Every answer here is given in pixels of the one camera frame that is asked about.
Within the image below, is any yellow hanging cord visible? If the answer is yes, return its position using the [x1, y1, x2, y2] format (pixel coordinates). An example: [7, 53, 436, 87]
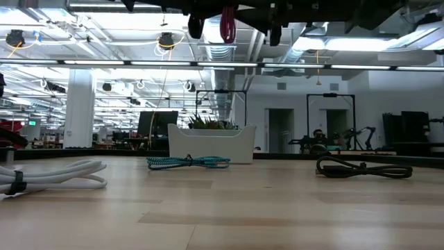
[314, 50, 322, 87]

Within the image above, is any white USB-C cable bundle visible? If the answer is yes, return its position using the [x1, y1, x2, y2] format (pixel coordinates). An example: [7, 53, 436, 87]
[0, 158, 108, 196]

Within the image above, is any black ceiling cord reel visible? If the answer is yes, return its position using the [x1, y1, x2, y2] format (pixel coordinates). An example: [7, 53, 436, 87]
[157, 32, 176, 49]
[5, 29, 26, 48]

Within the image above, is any white pillar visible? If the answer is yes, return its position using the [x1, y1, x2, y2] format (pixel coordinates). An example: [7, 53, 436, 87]
[63, 68, 96, 149]

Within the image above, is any small green succulent plant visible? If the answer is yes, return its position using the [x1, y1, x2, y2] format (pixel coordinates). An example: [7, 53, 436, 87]
[189, 113, 240, 131]

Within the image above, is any person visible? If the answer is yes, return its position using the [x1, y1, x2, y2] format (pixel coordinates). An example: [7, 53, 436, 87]
[311, 128, 329, 147]

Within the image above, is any teal braided USB-C cable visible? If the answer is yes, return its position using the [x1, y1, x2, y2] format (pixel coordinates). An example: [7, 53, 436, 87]
[146, 154, 232, 171]

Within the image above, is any black computer monitor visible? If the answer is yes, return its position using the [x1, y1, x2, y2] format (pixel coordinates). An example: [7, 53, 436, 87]
[137, 110, 179, 138]

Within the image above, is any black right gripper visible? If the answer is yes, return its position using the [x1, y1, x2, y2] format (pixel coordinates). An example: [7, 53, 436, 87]
[119, 0, 348, 47]

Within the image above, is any white plastic bin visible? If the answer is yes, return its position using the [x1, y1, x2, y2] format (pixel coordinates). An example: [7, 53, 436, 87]
[167, 123, 257, 165]

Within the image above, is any red background object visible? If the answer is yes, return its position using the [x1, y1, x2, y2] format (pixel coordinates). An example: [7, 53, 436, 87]
[0, 119, 24, 135]

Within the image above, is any black cabinet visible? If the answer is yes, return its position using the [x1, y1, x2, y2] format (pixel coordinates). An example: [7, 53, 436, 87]
[382, 110, 432, 145]

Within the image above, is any long linear ceiling light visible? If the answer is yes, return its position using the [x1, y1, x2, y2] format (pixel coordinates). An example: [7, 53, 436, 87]
[0, 58, 444, 72]

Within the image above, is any black USB-C cable bundle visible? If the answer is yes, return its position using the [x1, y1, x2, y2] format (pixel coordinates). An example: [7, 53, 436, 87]
[315, 156, 413, 179]

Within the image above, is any black rig frame stand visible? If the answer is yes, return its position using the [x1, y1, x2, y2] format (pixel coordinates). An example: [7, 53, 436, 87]
[306, 92, 357, 151]

